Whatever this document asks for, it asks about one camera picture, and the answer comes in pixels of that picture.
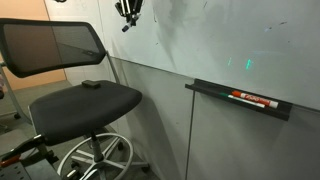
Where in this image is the black fabric chair seat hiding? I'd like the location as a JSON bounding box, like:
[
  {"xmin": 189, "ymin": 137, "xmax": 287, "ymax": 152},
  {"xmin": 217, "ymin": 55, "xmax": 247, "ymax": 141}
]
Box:
[{"xmin": 29, "ymin": 79, "xmax": 144, "ymax": 147}]

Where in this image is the grey chair frame with caster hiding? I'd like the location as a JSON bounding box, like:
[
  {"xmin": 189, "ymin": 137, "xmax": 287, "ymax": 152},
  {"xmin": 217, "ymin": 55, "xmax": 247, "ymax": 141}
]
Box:
[{"xmin": 0, "ymin": 61, "xmax": 33, "ymax": 126}]

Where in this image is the black marker tray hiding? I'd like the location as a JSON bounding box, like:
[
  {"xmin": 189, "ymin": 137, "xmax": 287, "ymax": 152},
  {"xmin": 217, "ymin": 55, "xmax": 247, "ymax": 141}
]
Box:
[{"xmin": 185, "ymin": 78, "xmax": 294, "ymax": 122}]

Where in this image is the black clamp with orange handle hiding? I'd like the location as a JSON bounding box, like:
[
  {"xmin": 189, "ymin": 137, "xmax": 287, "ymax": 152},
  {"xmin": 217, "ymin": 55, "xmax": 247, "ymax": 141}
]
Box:
[{"xmin": 0, "ymin": 134, "xmax": 46, "ymax": 169}]

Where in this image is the large whiteboard panel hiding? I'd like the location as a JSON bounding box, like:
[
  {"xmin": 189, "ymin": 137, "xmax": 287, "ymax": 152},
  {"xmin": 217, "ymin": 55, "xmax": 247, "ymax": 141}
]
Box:
[{"xmin": 98, "ymin": 0, "xmax": 320, "ymax": 112}]

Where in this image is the black whiteboard eraser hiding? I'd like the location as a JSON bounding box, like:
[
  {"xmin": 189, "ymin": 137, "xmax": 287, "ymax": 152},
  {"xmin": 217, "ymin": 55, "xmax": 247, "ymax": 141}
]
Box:
[{"xmin": 81, "ymin": 79, "xmax": 102, "ymax": 90}]

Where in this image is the purple whiteboard marker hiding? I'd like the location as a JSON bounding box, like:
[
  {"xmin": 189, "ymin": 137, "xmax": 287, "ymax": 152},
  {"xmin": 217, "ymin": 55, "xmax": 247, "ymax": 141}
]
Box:
[{"xmin": 121, "ymin": 13, "xmax": 139, "ymax": 33}]

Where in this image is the red whiteboard marker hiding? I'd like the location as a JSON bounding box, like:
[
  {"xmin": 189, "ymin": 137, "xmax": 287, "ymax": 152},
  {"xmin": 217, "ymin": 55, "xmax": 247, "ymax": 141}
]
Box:
[{"xmin": 231, "ymin": 90, "xmax": 279, "ymax": 109}]

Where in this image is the chair base with foot ring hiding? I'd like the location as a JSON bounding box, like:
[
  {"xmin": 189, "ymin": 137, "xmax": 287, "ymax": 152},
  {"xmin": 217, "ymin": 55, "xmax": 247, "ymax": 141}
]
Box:
[{"xmin": 56, "ymin": 131, "xmax": 151, "ymax": 180}]

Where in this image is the perforated metal plate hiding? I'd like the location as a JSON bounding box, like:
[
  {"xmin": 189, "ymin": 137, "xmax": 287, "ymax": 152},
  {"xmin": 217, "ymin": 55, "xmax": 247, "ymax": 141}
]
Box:
[{"xmin": 0, "ymin": 156, "xmax": 63, "ymax": 180}]

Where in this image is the black mesh chair backrest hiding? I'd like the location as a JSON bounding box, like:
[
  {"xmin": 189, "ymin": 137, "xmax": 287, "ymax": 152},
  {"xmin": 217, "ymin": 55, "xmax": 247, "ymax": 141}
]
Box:
[{"xmin": 0, "ymin": 18, "xmax": 108, "ymax": 79}]

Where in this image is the green whiteboard marker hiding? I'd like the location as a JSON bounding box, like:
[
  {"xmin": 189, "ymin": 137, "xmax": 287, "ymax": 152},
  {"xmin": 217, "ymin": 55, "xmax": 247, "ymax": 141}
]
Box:
[{"xmin": 219, "ymin": 92, "xmax": 267, "ymax": 109}]

